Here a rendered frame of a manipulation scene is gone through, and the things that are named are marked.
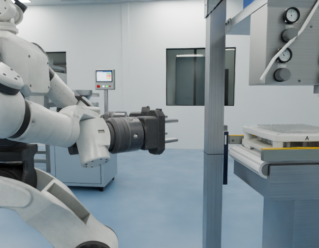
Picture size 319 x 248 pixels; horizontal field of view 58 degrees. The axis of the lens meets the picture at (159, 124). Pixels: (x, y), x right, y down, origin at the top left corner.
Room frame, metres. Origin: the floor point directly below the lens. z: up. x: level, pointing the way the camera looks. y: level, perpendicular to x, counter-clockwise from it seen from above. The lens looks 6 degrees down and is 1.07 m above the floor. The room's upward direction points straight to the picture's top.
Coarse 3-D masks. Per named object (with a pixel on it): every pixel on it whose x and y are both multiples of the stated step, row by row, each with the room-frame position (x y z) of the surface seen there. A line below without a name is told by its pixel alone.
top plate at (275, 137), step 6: (246, 126) 1.01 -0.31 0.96; (252, 126) 1.01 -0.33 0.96; (252, 132) 0.94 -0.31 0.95; (258, 132) 0.89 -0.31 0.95; (264, 132) 0.86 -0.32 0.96; (270, 132) 0.85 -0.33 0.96; (276, 132) 0.85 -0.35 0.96; (270, 138) 0.82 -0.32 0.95; (276, 138) 0.79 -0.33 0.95; (282, 138) 0.79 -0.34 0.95; (288, 138) 0.79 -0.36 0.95; (294, 138) 0.79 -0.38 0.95; (300, 138) 0.79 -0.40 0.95; (312, 138) 0.80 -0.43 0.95; (318, 138) 0.80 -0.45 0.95
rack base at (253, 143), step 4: (244, 140) 1.01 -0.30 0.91; (248, 140) 0.99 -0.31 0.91; (252, 140) 0.99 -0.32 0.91; (256, 140) 0.99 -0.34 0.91; (244, 144) 1.01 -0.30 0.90; (248, 144) 0.97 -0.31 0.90; (252, 144) 0.94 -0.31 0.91; (256, 144) 0.91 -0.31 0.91; (260, 144) 0.91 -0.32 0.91; (264, 144) 0.91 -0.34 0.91; (252, 148) 0.96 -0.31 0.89; (256, 148) 0.90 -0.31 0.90; (260, 148) 0.88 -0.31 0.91
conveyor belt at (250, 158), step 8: (232, 152) 1.00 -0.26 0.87; (240, 152) 0.94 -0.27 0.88; (248, 152) 0.91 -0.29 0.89; (256, 152) 0.91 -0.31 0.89; (240, 160) 0.92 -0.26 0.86; (248, 160) 0.86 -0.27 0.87; (256, 160) 0.82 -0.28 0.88; (296, 160) 0.79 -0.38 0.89; (304, 160) 0.79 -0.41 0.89; (312, 160) 0.79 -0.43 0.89; (256, 168) 0.79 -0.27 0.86; (264, 176) 0.78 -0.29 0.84
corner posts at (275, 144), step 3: (246, 132) 1.01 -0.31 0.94; (246, 135) 1.01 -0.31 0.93; (249, 135) 1.00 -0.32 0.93; (246, 138) 1.01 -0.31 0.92; (249, 138) 1.00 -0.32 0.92; (273, 141) 0.80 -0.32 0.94; (273, 144) 0.80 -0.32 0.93; (276, 144) 0.79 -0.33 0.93; (279, 144) 0.79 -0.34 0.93; (282, 144) 0.79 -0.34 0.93; (273, 147) 0.80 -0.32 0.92; (276, 147) 0.79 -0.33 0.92; (279, 147) 0.79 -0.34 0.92; (282, 147) 0.80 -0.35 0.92
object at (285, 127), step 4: (264, 124) 0.98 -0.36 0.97; (272, 124) 0.98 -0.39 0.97; (276, 124) 0.98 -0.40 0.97; (280, 124) 0.99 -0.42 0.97; (284, 124) 0.98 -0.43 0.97; (288, 124) 0.99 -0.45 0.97; (292, 124) 0.98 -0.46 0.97; (296, 124) 0.98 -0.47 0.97; (300, 124) 0.98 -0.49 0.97; (280, 128) 0.87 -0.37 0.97; (284, 128) 0.87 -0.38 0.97; (288, 128) 0.87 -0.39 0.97; (292, 128) 0.87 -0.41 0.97; (296, 128) 0.86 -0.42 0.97; (300, 128) 0.86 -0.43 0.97; (304, 128) 0.87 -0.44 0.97; (308, 128) 0.86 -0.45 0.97; (312, 128) 0.87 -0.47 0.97; (316, 128) 0.86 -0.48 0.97
